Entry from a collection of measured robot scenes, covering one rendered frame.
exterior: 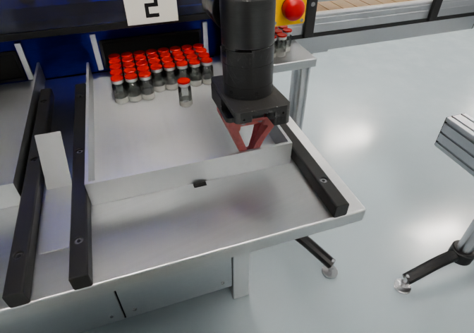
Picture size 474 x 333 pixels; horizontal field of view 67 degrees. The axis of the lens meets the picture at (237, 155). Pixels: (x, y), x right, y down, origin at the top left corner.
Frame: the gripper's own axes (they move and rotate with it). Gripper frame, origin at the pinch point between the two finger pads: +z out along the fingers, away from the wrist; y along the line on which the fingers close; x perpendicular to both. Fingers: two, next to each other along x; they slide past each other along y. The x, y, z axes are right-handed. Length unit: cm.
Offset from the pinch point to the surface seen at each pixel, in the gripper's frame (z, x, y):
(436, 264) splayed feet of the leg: 78, -76, 18
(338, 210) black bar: 2.0, -6.8, -11.6
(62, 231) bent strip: 2.4, 23.4, -3.8
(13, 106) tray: 0.4, 32.5, 27.0
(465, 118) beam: 33, -89, 38
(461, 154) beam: 42, -84, 31
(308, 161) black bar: 0.7, -7.1, -3.5
